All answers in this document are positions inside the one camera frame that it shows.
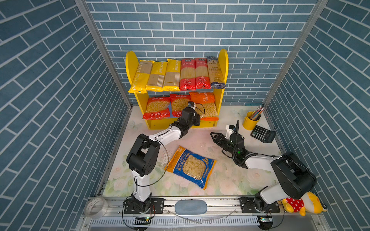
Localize black calculator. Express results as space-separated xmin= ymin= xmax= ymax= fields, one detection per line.
xmin=251 ymin=125 xmax=276 ymax=143

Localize blue macaroni bag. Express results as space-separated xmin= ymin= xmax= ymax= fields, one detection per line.
xmin=166 ymin=146 xmax=217 ymax=190

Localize red fusilli bag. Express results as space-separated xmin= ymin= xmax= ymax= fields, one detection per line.
xmin=143 ymin=97 xmax=171 ymax=120
xmin=170 ymin=94 xmax=190 ymax=117

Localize grey oval pad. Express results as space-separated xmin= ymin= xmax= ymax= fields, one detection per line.
xmin=174 ymin=199 xmax=207 ymax=215

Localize blue Moli spaghetti bag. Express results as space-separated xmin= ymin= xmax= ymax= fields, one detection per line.
xmin=207 ymin=56 xmax=226 ymax=89

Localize coloured pens in cup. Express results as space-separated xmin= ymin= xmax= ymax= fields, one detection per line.
xmin=249 ymin=105 xmax=265 ymax=121

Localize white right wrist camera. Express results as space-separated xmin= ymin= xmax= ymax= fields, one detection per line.
xmin=225 ymin=125 xmax=235 ymax=139

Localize yellow spaghetti bag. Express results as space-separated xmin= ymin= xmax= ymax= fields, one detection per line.
xmin=145 ymin=61 xmax=168 ymax=92
xmin=128 ymin=60 xmax=154 ymax=93
xmin=163 ymin=59 xmax=181 ymax=91

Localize orange pasta bag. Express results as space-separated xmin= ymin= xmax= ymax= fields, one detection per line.
xmin=189 ymin=92 xmax=219 ymax=121

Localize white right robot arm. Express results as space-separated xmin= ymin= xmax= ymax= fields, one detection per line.
xmin=210 ymin=121 xmax=317 ymax=213

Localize clear tape roll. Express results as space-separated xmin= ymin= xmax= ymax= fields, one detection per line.
xmin=84 ymin=196 xmax=108 ymax=219

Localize red spaghetti bag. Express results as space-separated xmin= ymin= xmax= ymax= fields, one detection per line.
xmin=195 ymin=58 xmax=211 ymax=89
xmin=179 ymin=59 xmax=196 ymax=91

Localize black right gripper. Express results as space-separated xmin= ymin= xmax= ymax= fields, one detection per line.
xmin=210 ymin=131 xmax=237 ymax=158

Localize yellow pen cup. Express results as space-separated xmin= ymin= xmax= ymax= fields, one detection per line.
xmin=242 ymin=111 xmax=261 ymax=131

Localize yellow plush toy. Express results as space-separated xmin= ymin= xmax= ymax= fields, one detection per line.
xmin=281 ymin=192 xmax=328 ymax=217

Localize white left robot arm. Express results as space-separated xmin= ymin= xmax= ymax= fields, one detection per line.
xmin=126 ymin=102 xmax=200 ymax=213

